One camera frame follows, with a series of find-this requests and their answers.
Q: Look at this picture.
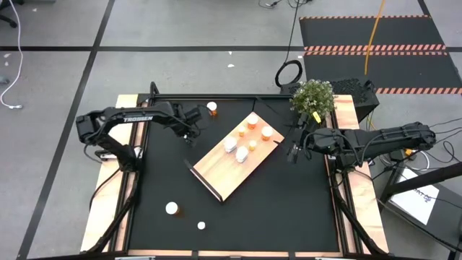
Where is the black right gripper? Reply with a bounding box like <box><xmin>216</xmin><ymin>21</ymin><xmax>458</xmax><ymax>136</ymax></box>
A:
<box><xmin>287</xmin><ymin>126</ymin><xmax>342</xmax><ymax>164</ymax></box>

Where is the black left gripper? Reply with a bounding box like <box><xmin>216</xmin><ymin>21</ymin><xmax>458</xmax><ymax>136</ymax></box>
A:
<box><xmin>172</xmin><ymin>104</ymin><xmax>202</xmax><ymax>147</ymax></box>

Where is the green plant in black pot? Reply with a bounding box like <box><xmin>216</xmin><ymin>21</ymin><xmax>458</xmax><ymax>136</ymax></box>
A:
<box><xmin>289</xmin><ymin>79</ymin><xmax>337</xmax><ymax>121</ymax></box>

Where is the light wooden side board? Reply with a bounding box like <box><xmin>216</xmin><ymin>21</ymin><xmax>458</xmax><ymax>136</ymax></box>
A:
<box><xmin>79</xmin><ymin>94</ymin><xmax>149</xmax><ymax>253</ymax></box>
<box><xmin>324</xmin><ymin>94</ymin><xmax>390</xmax><ymax>254</ymax></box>

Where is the black striped floor mat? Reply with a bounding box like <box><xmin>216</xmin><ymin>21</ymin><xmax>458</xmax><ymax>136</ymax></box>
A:
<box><xmin>298</xmin><ymin>14</ymin><xmax>448</xmax><ymax>51</ymax></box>
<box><xmin>302</xmin><ymin>50</ymin><xmax>462</xmax><ymax>95</ymax></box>

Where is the white printed sheet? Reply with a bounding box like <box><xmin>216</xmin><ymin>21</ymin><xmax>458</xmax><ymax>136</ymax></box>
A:
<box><xmin>389</xmin><ymin>167</ymin><xmax>440</xmax><ymax>226</ymax></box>

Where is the black metal stand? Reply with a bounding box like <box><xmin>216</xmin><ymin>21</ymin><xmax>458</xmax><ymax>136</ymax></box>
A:
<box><xmin>377</xmin><ymin>160</ymin><xmax>462</xmax><ymax>254</ymax></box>

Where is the black office chair base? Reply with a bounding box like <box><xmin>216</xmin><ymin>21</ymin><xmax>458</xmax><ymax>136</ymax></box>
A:
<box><xmin>0</xmin><ymin>0</ymin><xmax>19</xmax><ymax>29</ymax></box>

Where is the black metal table frame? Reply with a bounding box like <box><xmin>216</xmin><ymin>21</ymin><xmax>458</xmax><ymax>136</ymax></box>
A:
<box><xmin>81</xmin><ymin>81</ymin><xmax>393</xmax><ymax>260</ymax></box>

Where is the wooden shelf black metal frame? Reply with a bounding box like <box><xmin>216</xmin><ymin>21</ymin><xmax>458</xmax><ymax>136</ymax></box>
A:
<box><xmin>185</xmin><ymin>95</ymin><xmax>294</xmax><ymax>204</ymax></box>

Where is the black cable with coil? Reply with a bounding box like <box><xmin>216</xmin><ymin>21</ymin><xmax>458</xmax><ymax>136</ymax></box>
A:
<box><xmin>274</xmin><ymin>0</ymin><xmax>304</xmax><ymax>88</ymax></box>

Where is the yellow cable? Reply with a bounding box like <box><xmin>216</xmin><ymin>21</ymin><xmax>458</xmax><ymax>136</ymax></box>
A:
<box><xmin>363</xmin><ymin>0</ymin><xmax>419</xmax><ymax>157</ymax></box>

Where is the white floor cable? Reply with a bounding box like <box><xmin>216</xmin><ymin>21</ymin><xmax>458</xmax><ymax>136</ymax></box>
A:
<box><xmin>0</xmin><ymin>0</ymin><xmax>25</xmax><ymax>110</ymax></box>

